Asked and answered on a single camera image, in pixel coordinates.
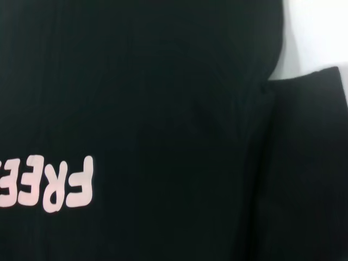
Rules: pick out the black shirt with FREE print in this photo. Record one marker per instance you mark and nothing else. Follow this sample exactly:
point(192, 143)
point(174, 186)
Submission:
point(163, 108)

